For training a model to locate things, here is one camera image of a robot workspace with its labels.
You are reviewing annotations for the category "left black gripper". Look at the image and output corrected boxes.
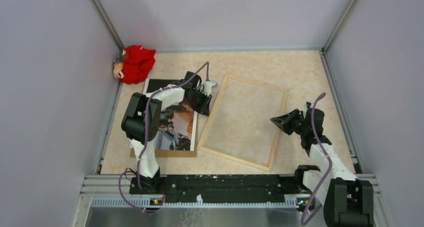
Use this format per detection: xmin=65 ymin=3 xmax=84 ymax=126
xmin=186 ymin=89 xmax=213 ymax=117

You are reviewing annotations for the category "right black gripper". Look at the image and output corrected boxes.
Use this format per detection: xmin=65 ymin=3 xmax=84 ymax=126
xmin=270 ymin=108 xmax=309 ymax=136

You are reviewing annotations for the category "clear acrylic sheet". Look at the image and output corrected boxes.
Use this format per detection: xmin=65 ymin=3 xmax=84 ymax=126
xmin=203 ymin=78 xmax=285 ymax=167

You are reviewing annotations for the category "light wooden picture frame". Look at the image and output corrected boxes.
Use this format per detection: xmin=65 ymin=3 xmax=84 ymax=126
xmin=197 ymin=74 xmax=289 ymax=172

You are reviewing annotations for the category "printed photo with white border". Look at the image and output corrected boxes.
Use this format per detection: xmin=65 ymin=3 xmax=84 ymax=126
xmin=143 ymin=79 xmax=198 ymax=157

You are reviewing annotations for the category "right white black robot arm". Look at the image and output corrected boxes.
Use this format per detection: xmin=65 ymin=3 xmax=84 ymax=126
xmin=270 ymin=102 xmax=375 ymax=227

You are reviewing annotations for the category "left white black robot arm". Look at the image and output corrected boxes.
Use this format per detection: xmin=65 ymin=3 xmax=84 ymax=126
xmin=121 ymin=71 xmax=218 ymax=194

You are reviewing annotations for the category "brown cardboard backing board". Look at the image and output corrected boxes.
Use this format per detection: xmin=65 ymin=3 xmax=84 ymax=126
xmin=129 ymin=83 xmax=200 ymax=158

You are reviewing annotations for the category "red cloth doll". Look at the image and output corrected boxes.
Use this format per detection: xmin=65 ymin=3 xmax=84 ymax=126
xmin=112 ymin=45 xmax=156 ymax=85

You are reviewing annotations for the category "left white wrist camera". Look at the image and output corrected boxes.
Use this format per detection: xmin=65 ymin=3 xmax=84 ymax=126
xmin=200 ymin=80 xmax=218 ymax=96

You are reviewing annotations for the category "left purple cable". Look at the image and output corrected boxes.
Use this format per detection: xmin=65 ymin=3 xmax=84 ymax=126
xmin=118 ymin=61 xmax=211 ymax=214

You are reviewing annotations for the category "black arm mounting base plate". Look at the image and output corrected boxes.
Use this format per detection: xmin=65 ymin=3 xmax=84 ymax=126
xmin=129 ymin=174 xmax=312 ymax=204

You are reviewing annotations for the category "aluminium front rail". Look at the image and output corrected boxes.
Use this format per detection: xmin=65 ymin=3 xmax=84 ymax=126
xmin=73 ymin=172 xmax=394 ymax=227

